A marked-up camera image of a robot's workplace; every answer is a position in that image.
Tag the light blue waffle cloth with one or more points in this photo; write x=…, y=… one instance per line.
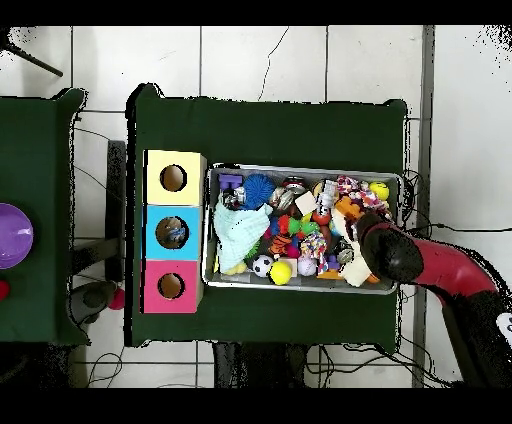
x=240, y=232

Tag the bottle with blue label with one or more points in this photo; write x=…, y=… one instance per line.
x=176, y=232

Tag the cream waffle cloth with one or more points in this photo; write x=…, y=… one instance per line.
x=356, y=274

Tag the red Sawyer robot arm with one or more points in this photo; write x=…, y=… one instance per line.
x=448, y=268

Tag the wooden box with three holes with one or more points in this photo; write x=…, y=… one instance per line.
x=192, y=192

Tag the blue spiky rubber ball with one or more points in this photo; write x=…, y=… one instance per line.
x=258, y=191

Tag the plain wooden cube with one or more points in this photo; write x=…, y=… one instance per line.
x=306, y=202

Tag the black and white soccer ball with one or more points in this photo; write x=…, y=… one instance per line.
x=262, y=266

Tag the yellow tennis ball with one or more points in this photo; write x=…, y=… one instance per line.
x=280, y=273

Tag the polka dot fabric bow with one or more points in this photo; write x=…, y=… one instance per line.
x=314, y=244

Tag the silver toy robot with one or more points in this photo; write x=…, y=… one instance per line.
x=326, y=196

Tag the white toy baseball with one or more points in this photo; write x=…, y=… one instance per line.
x=306, y=266

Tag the dark green table cloth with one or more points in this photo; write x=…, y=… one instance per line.
x=280, y=132
x=40, y=240

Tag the yellow smiley ball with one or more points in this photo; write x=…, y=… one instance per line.
x=379, y=190

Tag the black upright panel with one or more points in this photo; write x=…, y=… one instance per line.
x=116, y=180

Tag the grey object with red knob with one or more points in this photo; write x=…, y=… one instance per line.
x=94, y=300

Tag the purple ball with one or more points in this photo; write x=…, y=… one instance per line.
x=14, y=236

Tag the small red ball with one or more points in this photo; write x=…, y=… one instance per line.
x=3, y=290

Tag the black tripod leg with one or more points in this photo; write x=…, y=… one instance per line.
x=36, y=62

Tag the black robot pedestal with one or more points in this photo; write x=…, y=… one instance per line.
x=248, y=368

